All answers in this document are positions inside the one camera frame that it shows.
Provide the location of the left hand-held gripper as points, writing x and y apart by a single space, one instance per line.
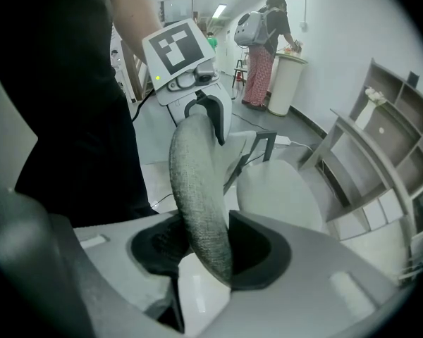
178 51

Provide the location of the white vase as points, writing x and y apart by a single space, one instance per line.
364 116

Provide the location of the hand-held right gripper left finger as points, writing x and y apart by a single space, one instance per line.
113 255

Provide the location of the grey armchair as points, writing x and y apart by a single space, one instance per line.
201 195

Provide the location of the white flower bouquet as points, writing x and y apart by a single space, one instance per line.
374 95

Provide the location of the ceiling light panel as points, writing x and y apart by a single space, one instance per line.
219 10

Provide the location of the white round pedestal table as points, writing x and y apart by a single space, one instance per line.
285 83

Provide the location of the black metal stool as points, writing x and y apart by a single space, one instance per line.
240 74

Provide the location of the white power strip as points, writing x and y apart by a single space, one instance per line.
282 140

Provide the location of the grey wooden desk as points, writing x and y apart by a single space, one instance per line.
391 160

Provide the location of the person's left forearm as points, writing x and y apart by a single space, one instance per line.
134 16

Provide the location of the person's black clothed torso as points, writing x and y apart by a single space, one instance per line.
70 100

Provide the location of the white wall outlet box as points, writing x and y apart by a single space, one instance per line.
304 26

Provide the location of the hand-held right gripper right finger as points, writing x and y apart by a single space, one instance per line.
313 280

